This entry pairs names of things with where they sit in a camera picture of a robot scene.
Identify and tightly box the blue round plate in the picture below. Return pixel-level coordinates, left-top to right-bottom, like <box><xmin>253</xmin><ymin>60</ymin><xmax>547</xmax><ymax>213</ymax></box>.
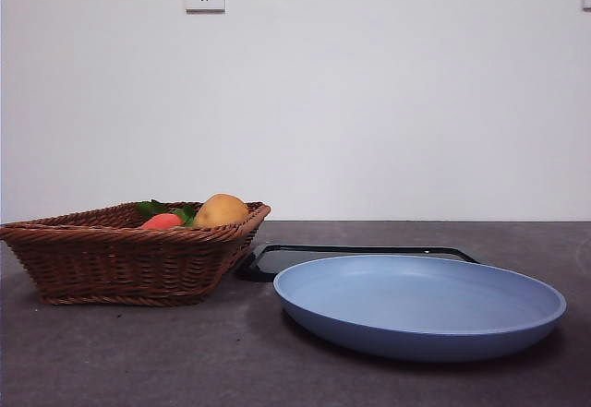
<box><xmin>272</xmin><ymin>254</ymin><xmax>568</xmax><ymax>363</ymax></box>

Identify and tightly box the brown potato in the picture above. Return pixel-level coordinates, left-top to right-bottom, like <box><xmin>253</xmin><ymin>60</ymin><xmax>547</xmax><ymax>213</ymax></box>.
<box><xmin>191</xmin><ymin>193</ymin><xmax>250</xmax><ymax>229</ymax></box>

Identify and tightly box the brown wicker basket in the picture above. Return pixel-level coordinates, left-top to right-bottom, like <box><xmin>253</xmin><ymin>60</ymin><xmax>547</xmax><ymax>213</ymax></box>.
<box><xmin>0</xmin><ymin>201</ymin><xmax>272</xmax><ymax>307</ymax></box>

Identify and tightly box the green leafy vegetable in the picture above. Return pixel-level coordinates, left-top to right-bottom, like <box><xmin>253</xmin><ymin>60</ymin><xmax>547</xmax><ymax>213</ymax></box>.
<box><xmin>136</xmin><ymin>198</ymin><xmax>199</xmax><ymax>228</ymax></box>

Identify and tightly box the orange carrot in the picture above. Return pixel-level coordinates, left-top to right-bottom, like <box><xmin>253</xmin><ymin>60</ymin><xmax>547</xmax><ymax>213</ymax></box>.
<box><xmin>140</xmin><ymin>212</ymin><xmax>184</xmax><ymax>231</ymax></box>

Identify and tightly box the black rectangular tray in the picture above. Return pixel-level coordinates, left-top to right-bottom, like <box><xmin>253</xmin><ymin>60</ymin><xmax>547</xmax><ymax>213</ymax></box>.
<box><xmin>237</xmin><ymin>243</ymin><xmax>486</xmax><ymax>282</ymax></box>

